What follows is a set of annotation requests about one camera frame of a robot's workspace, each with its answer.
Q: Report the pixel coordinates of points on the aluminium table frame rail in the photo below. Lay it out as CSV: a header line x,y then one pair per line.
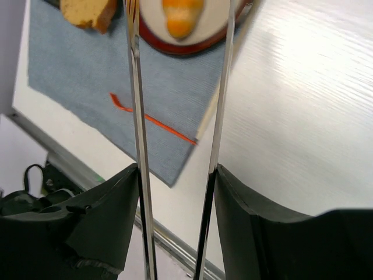
x,y
86,236

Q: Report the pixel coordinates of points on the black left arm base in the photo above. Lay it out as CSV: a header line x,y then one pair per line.
x,y
55,188

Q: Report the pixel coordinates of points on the red rimmed round plate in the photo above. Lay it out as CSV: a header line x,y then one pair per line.
x,y
210,28

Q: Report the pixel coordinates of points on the blue cloth placemat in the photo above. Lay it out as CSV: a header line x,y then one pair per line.
x,y
78,69

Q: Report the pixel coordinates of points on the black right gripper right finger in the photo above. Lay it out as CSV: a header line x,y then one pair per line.
x,y
261,239

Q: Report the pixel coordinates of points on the metal tongs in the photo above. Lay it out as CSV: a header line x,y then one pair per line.
x,y
131,9

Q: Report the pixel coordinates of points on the orange striped bread roll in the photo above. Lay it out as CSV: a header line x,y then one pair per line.
x,y
182,16

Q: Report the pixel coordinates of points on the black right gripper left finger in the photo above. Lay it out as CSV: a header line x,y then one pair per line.
x,y
13,259

